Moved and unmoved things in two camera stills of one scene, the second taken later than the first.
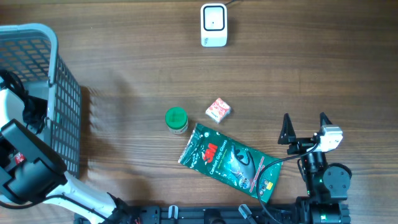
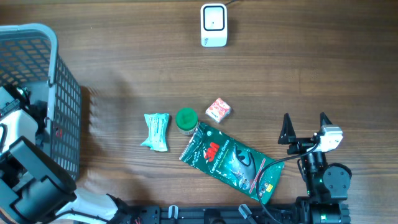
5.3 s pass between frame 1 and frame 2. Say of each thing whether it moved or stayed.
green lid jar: moved
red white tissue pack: stayed
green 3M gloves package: stayed
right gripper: stayed
